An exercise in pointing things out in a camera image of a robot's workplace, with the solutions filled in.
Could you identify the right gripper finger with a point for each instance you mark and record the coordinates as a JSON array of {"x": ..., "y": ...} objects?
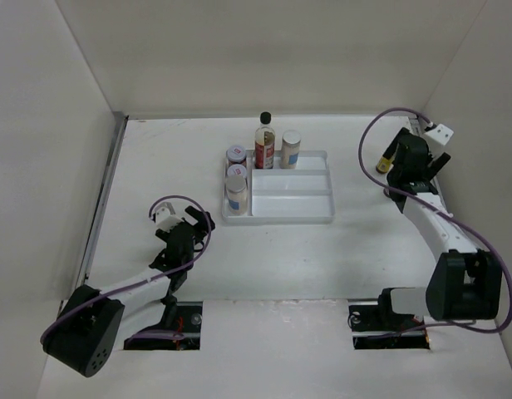
[
  {"x": 438, "y": 163},
  {"x": 391, "y": 149}
]

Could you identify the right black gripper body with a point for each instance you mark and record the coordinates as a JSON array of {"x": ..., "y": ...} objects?
[{"x": 427, "y": 162}]

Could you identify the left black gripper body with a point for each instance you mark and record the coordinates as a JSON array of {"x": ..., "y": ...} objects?
[{"x": 163, "y": 233}]

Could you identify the small yellow-label dark bottle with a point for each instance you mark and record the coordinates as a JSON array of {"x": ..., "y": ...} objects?
[{"x": 385, "y": 163}]

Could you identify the white bead jar grey lid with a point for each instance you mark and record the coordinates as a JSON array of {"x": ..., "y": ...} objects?
[{"x": 237, "y": 194}]

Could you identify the sauce jar grey lid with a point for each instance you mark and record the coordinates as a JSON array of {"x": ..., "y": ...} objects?
[
  {"x": 236, "y": 155},
  {"x": 237, "y": 169}
]

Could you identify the tall clear red-label bottle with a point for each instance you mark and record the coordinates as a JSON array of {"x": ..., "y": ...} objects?
[{"x": 264, "y": 141}]

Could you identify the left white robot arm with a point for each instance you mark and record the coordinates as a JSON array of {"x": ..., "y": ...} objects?
[{"x": 140, "y": 311}]

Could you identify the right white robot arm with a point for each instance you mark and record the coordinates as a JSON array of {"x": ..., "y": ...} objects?
[{"x": 466, "y": 281}]

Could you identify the white compartment tray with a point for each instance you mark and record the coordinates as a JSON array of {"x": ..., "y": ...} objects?
[{"x": 302, "y": 195}]

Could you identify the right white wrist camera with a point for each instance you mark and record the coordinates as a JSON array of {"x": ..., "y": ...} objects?
[{"x": 438, "y": 135}]

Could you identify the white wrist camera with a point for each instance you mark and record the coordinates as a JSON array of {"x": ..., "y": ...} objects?
[
  {"x": 438, "y": 135},
  {"x": 165, "y": 217}
]

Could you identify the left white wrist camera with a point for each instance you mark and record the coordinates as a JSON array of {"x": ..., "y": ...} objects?
[{"x": 165, "y": 217}]

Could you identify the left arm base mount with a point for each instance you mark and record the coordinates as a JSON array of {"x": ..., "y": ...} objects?
[{"x": 179, "y": 329}]

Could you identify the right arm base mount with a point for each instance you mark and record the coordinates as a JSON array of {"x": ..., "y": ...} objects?
[{"x": 375, "y": 326}]

